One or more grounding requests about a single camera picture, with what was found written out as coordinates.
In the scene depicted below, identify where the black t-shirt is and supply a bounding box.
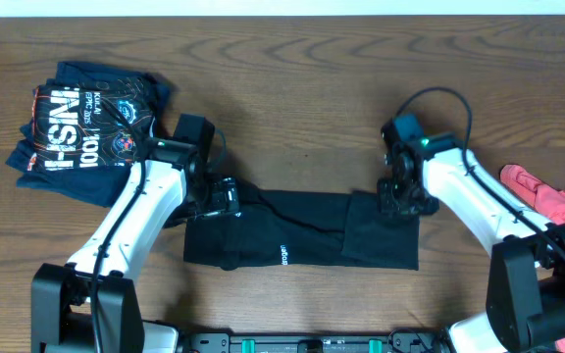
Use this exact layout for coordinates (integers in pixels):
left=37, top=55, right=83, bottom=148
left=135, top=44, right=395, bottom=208
left=165, top=180, right=420, bottom=271

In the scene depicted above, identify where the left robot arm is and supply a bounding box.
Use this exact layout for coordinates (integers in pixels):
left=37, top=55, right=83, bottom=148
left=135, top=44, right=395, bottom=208
left=30, top=138, right=237, bottom=352

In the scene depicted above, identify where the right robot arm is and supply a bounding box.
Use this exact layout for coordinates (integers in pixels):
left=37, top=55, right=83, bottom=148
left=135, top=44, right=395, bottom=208
left=379, top=133, right=565, bottom=352

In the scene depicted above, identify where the folded navy printed t-shirt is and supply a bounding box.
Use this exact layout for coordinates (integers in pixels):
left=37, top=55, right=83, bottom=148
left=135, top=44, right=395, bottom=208
left=6, top=61, right=173, bottom=207

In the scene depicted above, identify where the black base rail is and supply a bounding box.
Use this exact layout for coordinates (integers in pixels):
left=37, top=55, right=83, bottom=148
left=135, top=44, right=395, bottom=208
left=134, top=321, right=460, bottom=353

